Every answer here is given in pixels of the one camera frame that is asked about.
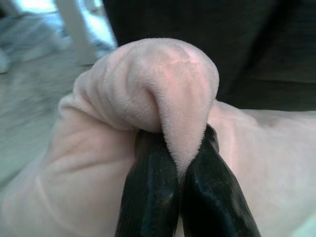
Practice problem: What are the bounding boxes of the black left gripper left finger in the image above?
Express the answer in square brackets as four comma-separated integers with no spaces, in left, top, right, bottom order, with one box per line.
[115,130,179,237]

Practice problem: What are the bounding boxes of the white side table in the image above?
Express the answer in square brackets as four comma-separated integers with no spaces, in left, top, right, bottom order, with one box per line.
[54,0,97,67]

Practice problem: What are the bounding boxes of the dark brown fabric sofa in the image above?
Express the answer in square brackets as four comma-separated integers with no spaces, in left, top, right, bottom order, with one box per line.
[102,0,316,111]

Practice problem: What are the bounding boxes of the pink plush pillow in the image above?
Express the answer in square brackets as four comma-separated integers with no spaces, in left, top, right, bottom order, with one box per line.
[0,38,316,237]

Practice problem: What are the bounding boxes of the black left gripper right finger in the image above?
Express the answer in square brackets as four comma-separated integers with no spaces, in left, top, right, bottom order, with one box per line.
[182,122,263,237]

